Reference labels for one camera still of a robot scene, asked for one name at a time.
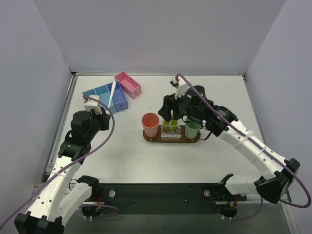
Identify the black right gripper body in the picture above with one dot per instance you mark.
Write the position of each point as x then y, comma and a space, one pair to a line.
171, 105

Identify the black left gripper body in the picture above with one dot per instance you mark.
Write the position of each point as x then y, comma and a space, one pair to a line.
103, 119

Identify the yellow green toothpaste tube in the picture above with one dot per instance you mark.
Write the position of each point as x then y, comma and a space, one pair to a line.
174, 123
166, 126

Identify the green plastic cup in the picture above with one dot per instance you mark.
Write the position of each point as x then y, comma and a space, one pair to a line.
191, 130

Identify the clear textured plastic box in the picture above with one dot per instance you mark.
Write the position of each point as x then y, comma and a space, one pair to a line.
170, 135

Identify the pink plastic cup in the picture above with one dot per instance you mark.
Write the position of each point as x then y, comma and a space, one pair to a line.
150, 122

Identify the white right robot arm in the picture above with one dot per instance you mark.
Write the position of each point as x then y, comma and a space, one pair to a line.
274, 178

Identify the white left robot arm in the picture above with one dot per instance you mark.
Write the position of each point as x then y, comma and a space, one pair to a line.
51, 210

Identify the white toothbrush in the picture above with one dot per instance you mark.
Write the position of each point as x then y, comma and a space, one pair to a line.
112, 93

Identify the oval wooden tray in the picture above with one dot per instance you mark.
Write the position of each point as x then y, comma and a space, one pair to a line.
183, 139

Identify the blue compartment organizer box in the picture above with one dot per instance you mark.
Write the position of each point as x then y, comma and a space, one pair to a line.
119, 101

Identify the pink drawer box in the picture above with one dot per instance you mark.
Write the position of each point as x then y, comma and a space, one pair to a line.
128, 85

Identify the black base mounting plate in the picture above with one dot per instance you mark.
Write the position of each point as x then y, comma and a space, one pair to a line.
162, 198

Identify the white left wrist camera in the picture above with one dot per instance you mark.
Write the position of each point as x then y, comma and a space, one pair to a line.
91, 105

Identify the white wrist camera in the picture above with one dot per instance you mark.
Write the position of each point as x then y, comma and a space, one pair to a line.
181, 86
91, 105

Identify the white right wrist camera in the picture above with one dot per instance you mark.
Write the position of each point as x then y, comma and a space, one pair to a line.
181, 86

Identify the aluminium frame rail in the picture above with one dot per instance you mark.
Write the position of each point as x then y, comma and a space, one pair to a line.
286, 197

